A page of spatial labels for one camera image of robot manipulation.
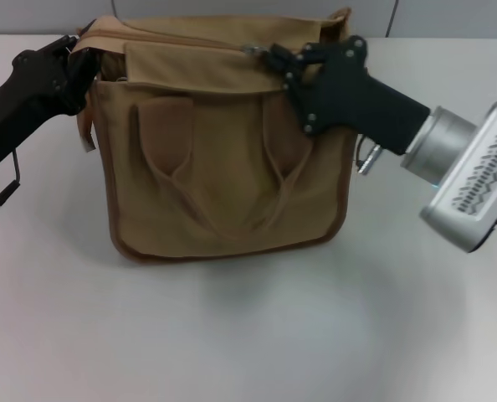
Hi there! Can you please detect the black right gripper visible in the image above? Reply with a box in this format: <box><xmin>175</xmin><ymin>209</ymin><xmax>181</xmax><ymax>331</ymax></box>
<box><xmin>265</xmin><ymin>34</ymin><xmax>432</xmax><ymax>155</ymax></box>

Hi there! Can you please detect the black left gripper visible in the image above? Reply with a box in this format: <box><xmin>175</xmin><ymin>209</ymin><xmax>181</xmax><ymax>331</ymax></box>
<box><xmin>0</xmin><ymin>34</ymin><xmax>104</xmax><ymax>169</ymax></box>

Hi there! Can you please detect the khaki canvas food bag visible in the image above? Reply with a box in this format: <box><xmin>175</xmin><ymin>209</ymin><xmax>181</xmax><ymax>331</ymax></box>
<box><xmin>75</xmin><ymin>6</ymin><xmax>369</xmax><ymax>265</ymax></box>

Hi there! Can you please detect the right gripper cable with plug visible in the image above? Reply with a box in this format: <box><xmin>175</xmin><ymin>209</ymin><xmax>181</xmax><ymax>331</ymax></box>
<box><xmin>354</xmin><ymin>134</ymin><xmax>387</xmax><ymax>176</ymax></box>

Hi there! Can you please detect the gripper cable with plug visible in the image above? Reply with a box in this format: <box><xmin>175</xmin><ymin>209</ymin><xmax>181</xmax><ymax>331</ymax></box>
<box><xmin>354</xmin><ymin>134</ymin><xmax>387</xmax><ymax>176</ymax></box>
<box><xmin>0</xmin><ymin>149</ymin><xmax>24</xmax><ymax>229</ymax></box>

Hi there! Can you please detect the left gripper cable with plug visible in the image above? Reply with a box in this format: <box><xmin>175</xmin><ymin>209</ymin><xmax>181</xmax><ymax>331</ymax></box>
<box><xmin>0</xmin><ymin>149</ymin><xmax>24</xmax><ymax>229</ymax></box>

